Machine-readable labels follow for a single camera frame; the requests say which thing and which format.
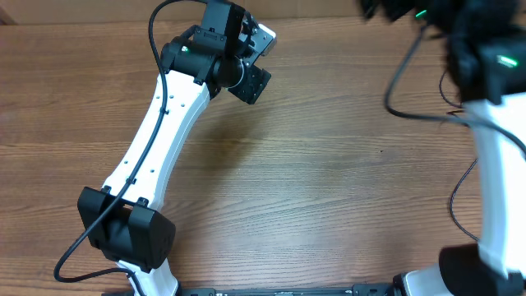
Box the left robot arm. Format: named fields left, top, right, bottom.
left=77, top=1, right=277, bottom=295

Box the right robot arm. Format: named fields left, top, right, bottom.
left=360, top=0, right=525, bottom=295

